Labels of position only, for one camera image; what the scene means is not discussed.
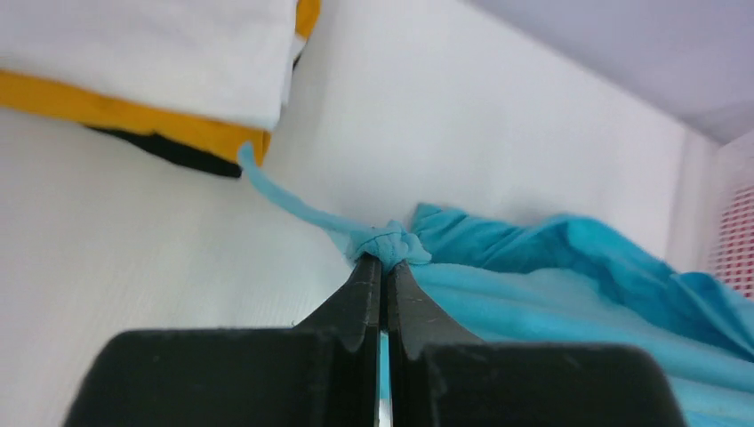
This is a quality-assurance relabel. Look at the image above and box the black folded t-shirt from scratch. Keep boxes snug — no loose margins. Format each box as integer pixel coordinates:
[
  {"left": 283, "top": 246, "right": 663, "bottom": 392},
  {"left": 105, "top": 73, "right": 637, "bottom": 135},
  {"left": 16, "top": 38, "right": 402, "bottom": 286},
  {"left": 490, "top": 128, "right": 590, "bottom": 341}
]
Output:
[{"left": 88, "top": 126, "right": 242, "bottom": 179}]

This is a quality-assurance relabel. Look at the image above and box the white plastic laundry basket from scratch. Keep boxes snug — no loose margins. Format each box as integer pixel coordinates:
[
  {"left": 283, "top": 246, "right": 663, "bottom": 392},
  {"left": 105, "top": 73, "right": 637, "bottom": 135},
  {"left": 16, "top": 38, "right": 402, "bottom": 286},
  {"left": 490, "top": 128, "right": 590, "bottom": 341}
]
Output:
[{"left": 666, "top": 132, "right": 753, "bottom": 300}]

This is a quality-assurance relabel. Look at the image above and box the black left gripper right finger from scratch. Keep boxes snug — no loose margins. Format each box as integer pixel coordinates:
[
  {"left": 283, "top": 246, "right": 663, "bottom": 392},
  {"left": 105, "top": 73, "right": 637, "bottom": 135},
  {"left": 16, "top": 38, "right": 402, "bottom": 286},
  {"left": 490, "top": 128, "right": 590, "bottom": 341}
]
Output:
[{"left": 385, "top": 263, "right": 685, "bottom": 426}]

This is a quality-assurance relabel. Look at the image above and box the white folded t-shirt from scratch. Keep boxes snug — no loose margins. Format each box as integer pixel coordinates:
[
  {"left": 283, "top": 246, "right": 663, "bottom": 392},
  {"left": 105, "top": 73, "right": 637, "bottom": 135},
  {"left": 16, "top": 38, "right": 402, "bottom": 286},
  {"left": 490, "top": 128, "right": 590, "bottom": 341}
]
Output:
[{"left": 1, "top": 1, "right": 301, "bottom": 130}]

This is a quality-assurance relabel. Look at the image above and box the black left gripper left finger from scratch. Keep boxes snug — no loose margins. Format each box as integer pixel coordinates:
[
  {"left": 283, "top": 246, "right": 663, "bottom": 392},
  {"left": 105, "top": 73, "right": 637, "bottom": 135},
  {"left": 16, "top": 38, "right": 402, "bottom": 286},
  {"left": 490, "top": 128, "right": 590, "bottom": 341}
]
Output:
[{"left": 64, "top": 255, "right": 382, "bottom": 426}]

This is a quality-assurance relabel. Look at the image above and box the yellow folded t-shirt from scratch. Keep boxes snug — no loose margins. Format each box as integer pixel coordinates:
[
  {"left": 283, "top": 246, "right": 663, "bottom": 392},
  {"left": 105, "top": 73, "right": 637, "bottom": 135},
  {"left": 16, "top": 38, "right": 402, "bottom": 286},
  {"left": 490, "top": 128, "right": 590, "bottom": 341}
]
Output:
[{"left": 1, "top": 1, "right": 321, "bottom": 162}]

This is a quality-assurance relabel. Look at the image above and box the turquoise t-shirt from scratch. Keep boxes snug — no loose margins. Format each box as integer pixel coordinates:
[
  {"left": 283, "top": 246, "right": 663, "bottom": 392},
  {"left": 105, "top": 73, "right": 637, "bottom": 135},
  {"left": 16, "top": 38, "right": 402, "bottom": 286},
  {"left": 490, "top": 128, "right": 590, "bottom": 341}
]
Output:
[{"left": 237, "top": 144, "right": 753, "bottom": 426}]

